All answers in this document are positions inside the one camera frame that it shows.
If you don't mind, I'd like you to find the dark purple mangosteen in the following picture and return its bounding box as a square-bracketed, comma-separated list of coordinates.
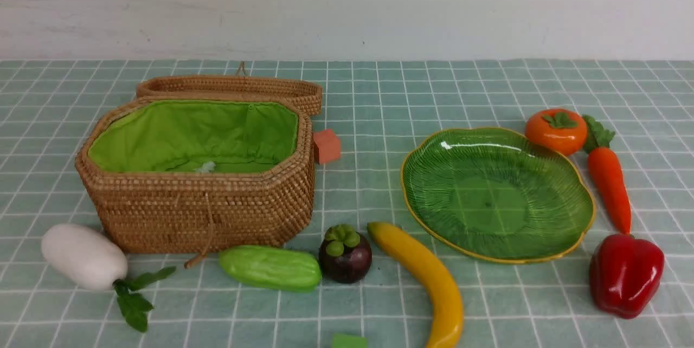
[319, 224, 372, 284]

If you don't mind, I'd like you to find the green cucumber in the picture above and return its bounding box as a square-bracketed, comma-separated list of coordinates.
[219, 245, 322, 293]

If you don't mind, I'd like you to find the yellow banana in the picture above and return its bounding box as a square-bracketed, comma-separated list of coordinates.
[367, 222, 464, 347]

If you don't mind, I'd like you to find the orange persimmon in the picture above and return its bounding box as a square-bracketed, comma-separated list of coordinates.
[524, 108, 588, 156]

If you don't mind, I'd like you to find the orange carrot with green top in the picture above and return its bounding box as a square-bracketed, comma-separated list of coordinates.
[582, 115, 632, 235]

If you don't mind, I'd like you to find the white radish with green leaves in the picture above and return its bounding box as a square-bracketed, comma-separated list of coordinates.
[41, 223, 177, 333]

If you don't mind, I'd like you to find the red bell pepper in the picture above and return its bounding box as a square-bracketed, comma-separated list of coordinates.
[589, 234, 666, 319]

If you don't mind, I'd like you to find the orange-red foam cube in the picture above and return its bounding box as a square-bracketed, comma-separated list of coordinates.
[313, 128, 342, 165]

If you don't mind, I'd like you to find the green checkered tablecloth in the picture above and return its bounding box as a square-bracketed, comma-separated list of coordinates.
[1, 59, 692, 347]

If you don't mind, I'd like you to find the woven wicker basket lid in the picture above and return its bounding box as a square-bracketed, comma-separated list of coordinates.
[136, 63, 323, 116]

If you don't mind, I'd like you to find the green leaf-shaped glass plate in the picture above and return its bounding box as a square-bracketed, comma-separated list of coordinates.
[401, 127, 596, 265]

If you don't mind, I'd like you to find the green foam cube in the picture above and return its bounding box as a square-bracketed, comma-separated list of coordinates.
[330, 333, 368, 348]

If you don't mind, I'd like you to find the woven wicker basket green lining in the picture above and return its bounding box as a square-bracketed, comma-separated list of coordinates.
[75, 96, 316, 255]

